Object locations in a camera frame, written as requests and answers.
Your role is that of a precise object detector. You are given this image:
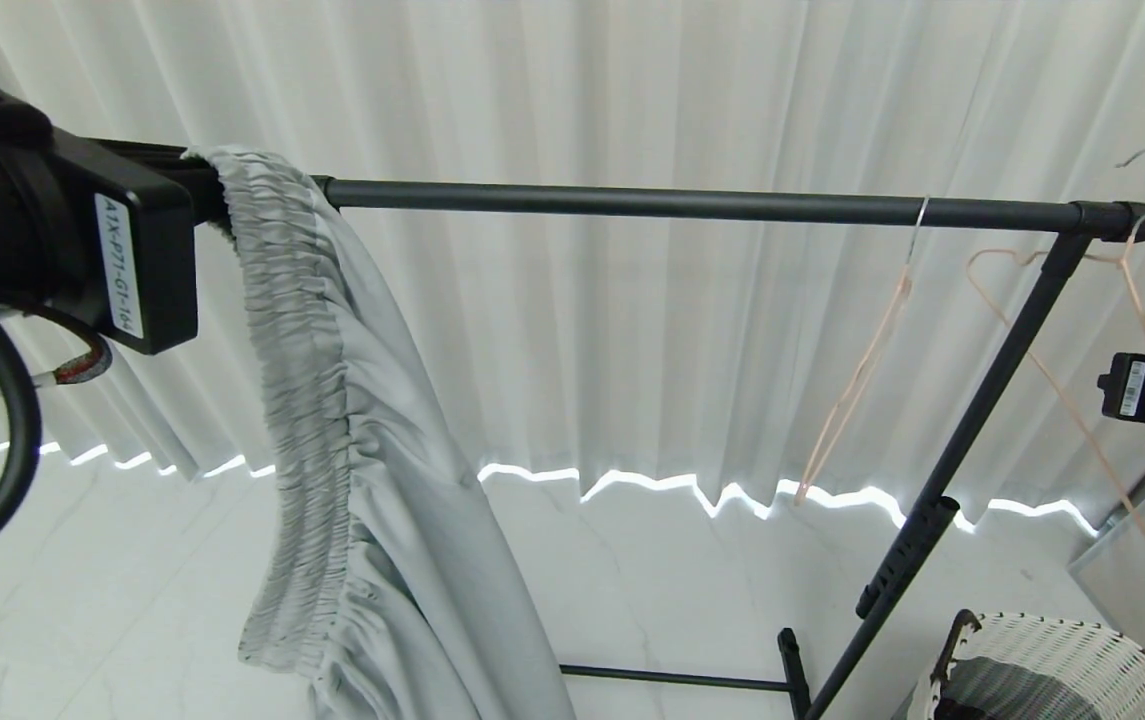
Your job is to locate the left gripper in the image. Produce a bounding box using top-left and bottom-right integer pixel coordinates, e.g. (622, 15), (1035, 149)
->
(0, 55), (201, 357)

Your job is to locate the pink clothes hanger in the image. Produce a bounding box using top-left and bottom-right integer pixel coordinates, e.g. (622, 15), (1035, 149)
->
(795, 195), (933, 506)
(965, 148), (1145, 553)

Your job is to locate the white laundry basket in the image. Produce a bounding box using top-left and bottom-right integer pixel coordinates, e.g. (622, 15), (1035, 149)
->
(907, 608), (1145, 720)

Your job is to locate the black clothes rack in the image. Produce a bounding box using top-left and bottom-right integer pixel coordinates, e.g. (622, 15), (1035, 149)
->
(312, 175), (1145, 720)

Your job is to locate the white curtain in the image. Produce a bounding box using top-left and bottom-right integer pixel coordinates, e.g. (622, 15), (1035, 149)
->
(0, 0), (1145, 536)

